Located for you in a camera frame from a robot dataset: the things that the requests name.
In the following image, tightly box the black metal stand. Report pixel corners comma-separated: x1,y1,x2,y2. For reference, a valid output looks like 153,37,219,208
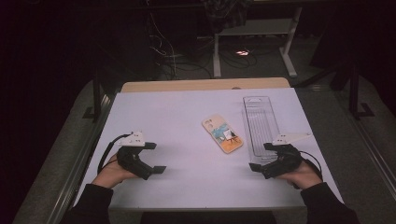
347,60,376,121
81,69,105,121

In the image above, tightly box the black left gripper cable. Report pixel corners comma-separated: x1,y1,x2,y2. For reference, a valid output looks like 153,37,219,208
96,133,133,175

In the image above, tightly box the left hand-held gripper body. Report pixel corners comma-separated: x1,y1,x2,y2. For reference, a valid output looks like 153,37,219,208
116,131,157,181

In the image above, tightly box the person's right hand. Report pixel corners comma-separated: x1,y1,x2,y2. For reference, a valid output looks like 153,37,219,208
276,160,324,190

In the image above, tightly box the dark hanging cloth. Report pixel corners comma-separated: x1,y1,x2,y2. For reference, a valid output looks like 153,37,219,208
201,0,254,34

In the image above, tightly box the clear plastic packaging box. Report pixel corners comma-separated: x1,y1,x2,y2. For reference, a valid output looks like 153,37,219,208
241,95,282,166

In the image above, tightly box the grey metal rail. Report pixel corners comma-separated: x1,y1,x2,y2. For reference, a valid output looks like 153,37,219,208
353,122,396,195
46,92,117,224

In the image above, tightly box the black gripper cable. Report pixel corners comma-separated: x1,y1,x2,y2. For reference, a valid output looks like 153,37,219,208
96,133,133,175
298,150,324,182

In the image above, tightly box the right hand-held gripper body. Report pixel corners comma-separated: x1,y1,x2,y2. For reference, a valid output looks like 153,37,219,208
261,133,313,180

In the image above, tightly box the tangle of floor cables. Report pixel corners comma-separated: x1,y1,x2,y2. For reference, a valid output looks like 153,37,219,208
145,8,260,80

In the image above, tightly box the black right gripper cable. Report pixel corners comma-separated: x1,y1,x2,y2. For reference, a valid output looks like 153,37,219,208
298,150,324,182

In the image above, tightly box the person's left hand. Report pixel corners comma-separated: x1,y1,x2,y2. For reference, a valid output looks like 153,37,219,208
91,153,138,190

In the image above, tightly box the white metal desk frame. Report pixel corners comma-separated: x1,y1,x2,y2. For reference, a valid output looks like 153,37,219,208
212,7,304,79

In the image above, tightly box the small colourful packet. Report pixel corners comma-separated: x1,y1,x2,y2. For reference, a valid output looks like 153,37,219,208
201,114,245,155

